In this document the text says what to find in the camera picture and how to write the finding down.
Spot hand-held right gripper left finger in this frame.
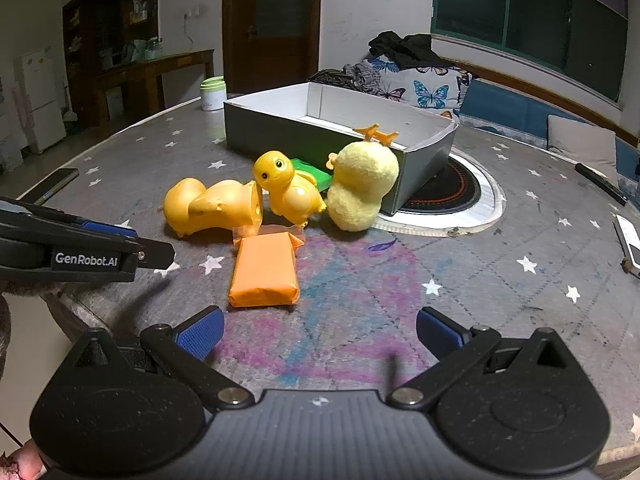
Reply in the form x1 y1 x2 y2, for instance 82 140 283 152
62 306 256 413

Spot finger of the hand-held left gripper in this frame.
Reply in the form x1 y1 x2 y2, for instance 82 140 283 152
0 224 177 270
0 197 140 239

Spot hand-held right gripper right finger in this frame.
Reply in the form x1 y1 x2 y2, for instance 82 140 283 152
387 306 581 411

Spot large yellow plastic duck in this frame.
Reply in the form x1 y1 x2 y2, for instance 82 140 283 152
164 177 264 238

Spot orange packet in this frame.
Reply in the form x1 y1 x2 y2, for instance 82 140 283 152
228 225 306 309

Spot small yellow plastic duck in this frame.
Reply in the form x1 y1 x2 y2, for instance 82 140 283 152
252 150 328 225

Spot grey cardboard box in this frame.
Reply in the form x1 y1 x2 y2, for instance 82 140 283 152
223 82 458 217

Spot yellow plush duck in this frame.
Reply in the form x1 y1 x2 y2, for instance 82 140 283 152
325 125 401 232

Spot black smartphone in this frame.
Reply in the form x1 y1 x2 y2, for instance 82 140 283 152
17 167 81 206

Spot grey star print tablecloth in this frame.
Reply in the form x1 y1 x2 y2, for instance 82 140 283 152
15 95 640 466

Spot white fridge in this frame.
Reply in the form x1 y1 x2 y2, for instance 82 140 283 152
17 47 68 153

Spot wooden side table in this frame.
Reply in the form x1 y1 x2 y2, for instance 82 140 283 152
92 49 216 136

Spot white jar with green lid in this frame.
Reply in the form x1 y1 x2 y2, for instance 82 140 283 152
200 76 227 112

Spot white remote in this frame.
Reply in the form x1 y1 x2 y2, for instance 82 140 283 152
614 214 640 278

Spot wooden shelf cabinet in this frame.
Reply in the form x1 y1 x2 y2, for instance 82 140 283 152
62 0 161 128

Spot black stick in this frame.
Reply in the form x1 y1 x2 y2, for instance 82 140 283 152
575 162 628 207

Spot blue sofa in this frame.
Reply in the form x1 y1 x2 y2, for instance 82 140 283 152
457 80 640 171

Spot grey cushion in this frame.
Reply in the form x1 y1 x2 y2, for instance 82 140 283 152
546 114 621 173

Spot butterfly print pillow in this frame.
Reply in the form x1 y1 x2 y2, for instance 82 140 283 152
357 57 473 110

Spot brown wooden door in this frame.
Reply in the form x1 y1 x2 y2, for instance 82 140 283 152
221 0 323 98

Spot plaid cloth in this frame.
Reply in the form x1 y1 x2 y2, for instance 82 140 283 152
307 62 386 95

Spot black clothes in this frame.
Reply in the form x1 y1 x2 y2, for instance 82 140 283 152
368 31 451 68

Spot dark window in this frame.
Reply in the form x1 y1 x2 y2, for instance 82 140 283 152
431 0 631 106

